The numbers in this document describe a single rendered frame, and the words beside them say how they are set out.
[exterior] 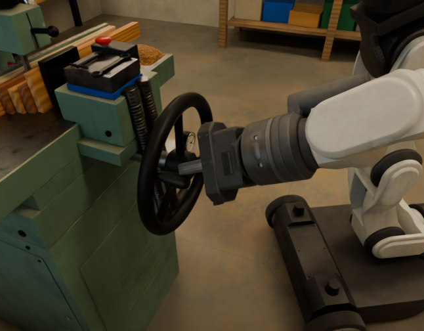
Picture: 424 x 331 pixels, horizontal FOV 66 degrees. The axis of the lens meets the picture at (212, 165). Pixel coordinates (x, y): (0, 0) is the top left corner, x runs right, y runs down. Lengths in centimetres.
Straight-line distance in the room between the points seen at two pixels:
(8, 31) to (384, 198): 98
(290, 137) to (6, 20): 53
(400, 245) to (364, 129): 98
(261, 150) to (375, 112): 13
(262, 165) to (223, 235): 117
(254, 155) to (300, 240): 96
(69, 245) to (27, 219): 13
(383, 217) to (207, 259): 72
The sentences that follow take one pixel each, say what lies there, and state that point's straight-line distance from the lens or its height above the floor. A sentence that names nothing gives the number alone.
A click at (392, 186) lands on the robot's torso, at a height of 60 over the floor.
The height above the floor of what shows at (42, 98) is 93.
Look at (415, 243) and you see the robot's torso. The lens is 134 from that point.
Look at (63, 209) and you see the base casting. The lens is 69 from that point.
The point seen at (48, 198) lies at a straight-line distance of 66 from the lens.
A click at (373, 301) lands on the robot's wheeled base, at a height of 17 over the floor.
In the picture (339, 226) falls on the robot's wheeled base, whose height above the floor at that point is 17.
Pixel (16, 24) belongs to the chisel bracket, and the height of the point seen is 105.
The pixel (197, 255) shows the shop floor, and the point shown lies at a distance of 150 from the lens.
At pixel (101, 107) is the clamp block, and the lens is 60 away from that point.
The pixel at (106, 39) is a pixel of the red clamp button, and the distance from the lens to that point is 67.
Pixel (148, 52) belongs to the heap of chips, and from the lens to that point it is 89.
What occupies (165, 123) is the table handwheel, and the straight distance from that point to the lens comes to 54.
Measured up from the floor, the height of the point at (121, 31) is 94.
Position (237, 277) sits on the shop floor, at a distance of 144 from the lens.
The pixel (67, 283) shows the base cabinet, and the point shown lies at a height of 59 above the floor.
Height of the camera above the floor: 123
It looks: 40 degrees down
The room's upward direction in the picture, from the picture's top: straight up
